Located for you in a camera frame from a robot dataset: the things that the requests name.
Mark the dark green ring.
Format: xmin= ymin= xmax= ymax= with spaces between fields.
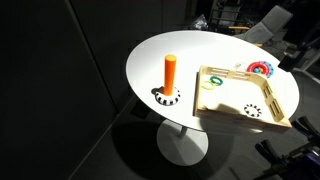
xmin=209 ymin=75 xmax=224 ymax=86

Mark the orange peg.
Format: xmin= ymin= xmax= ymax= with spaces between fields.
xmin=162 ymin=54 xmax=178 ymax=97

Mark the wooden tray with slatted walls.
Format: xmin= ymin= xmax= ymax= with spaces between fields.
xmin=193 ymin=65 xmax=293 ymax=131

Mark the grey chair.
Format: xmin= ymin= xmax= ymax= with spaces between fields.
xmin=229 ymin=4 xmax=295 ymax=48

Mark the black and purple equipment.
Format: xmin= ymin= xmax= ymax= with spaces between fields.
xmin=254 ymin=116 xmax=320 ymax=180

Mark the black and white ring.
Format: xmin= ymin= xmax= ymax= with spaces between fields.
xmin=243 ymin=103 xmax=263 ymax=119
xmin=154 ymin=86 xmax=182 ymax=107

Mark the light green ring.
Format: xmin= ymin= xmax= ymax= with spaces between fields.
xmin=200 ymin=79 xmax=217 ymax=91

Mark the white table pedestal base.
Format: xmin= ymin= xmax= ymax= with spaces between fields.
xmin=156 ymin=119 xmax=210 ymax=167

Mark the clear plastic ring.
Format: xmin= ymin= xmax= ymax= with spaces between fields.
xmin=233 ymin=61 xmax=250 ymax=71

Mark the red ring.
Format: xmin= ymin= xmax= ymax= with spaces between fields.
xmin=246 ymin=61 xmax=268 ymax=76

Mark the blue ring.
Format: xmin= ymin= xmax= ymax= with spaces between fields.
xmin=257 ymin=60 xmax=275 ymax=80

